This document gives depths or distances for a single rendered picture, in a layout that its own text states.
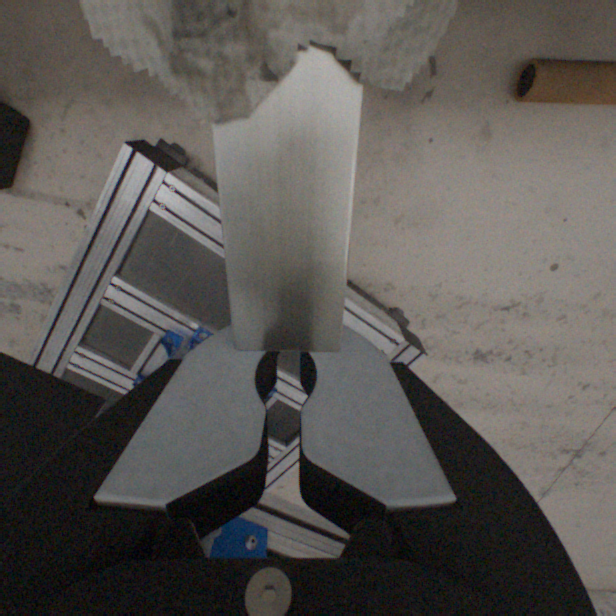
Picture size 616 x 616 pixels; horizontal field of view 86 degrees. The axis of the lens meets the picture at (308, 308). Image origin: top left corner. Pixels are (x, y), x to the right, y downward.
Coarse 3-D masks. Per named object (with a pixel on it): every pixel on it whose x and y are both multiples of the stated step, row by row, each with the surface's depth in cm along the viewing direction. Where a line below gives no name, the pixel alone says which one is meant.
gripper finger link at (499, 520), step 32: (416, 384) 8; (416, 416) 7; (448, 416) 7; (448, 448) 7; (480, 448) 7; (448, 480) 6; (480, 480) 6; (512, 480) 6; (416, 512) 6; (448, 512) 6; (480, 512) 6; (512, 512) 6; (416, 544) 5; (448, 544) 5; (480, 544) 5; (512, 544) 5; (544, 544) 5; (480, 576) 5; (512, 576) 5; (544, 576) 5; (576, 576) 5; (512, 608) 4; (544, 608) 4; (576, 608) 4
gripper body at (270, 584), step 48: (192, 528) 5; (384, 528) 5; (96, 576) 4; (144, 576) 4; (192, 576) 4; (240, 576) 4; (288, 576) 4; (336, 576) 4; (384, 576) 4; (432, 576) 4
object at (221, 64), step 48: (96, 0) 5; (144, 0) 5; (192, 0) 5; (240, 0) 5; (288, 0) 5; (336, 0) 5; (384, 0) 5; (432, 0) 5; (144, 48) 6; (192, 48) 5; (240, 48) 6; (288, 48) 6; (384, 48) 5; (432, 48) 6; (192, 96) 6; (240, 96) 6
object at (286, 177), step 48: (336, 48) 6; (288, 96) 6; (336, 96) 6; (240, 144) 7; (288, 144) 7; (336, 144) 7; (240, 192) 7; (288, 192) 7; (336, 192) 7; (240, 240) 8; (288, 240) 8; (336, 240) 8; (240, 288) 8; (288, 288) 8; (336, 288) 8; (240, 336) 9; (288, 336) 9; (336, 336) 9
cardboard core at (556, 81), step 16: (528, 64) 74; (544, 64) 71; (560, 64) 71; (576, 64) 71; (592, 64) 71; (608, 64) 71; (528, 80) 77; (544, 80) 71; (560, 80) 71; (576, 80) 71; (592, 80) 71; (608, 80) 71; (528, 96) 74; (544, 96) 74; (560, 96) 74; (576, 96) 74; (592, 96) 74; (608, 96) 74
